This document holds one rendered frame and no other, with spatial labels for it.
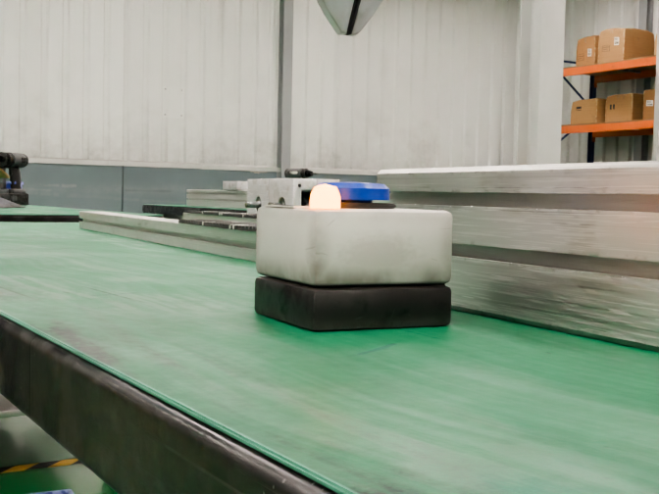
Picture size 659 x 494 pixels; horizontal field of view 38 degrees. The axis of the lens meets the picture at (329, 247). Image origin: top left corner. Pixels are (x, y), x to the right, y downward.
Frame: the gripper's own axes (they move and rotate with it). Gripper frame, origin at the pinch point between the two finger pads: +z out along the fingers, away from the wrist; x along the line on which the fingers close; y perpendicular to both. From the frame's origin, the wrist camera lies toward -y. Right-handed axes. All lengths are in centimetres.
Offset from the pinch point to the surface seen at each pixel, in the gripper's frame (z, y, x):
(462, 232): 11.9, 1.2, -8.1
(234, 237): 15, 48, -11
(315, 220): 11.1, -4.1, 3.9
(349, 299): 15.0, -4.2, 2.0
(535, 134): -49, 669, -527
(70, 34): -172, 1138, -200
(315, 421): 16.5, -21.0, 11.6
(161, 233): 16, 77, -12
